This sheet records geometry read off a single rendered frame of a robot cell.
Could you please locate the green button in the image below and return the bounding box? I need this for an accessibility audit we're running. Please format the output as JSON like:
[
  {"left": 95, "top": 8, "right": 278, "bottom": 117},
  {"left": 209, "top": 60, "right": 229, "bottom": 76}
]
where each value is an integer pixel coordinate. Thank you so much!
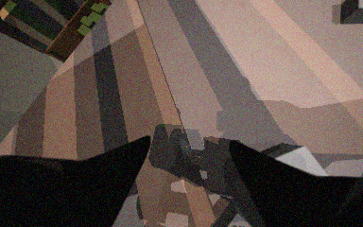
[{"left": 213, "top": 200, "right": 263, "bottom": 227}]

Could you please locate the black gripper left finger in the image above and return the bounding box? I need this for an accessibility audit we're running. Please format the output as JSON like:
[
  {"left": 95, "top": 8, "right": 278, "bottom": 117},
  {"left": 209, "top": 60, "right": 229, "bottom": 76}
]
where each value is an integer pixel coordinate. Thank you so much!
[{"left": 0, "top": 135, "right": 150, "bottom": 227}]

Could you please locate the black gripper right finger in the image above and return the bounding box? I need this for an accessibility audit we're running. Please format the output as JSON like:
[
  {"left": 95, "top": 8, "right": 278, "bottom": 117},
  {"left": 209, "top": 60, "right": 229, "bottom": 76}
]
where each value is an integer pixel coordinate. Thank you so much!
[{"left": 229, "top": 141, "right": 363, "bottom": 227}]

